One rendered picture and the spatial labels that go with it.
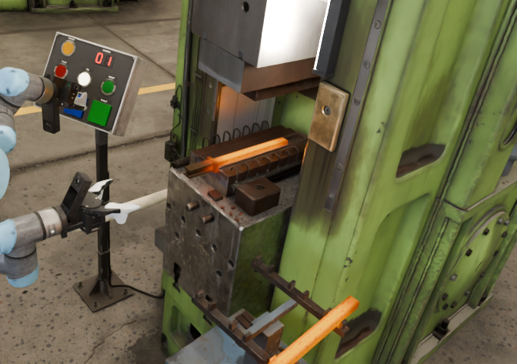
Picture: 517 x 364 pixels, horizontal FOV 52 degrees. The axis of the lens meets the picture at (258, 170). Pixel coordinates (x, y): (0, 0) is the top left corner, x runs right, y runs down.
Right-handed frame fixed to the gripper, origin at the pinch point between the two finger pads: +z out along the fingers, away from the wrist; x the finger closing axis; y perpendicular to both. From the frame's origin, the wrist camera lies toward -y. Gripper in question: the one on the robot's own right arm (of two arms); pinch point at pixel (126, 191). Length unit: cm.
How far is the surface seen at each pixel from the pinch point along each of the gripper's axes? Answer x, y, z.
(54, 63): -68, -10, 10
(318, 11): 12, -50, 51
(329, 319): 62, 7, 19
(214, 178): 1.0, 5.5, 30.7
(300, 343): 62, 7, 8
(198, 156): -8.4, 2.2, 30.8
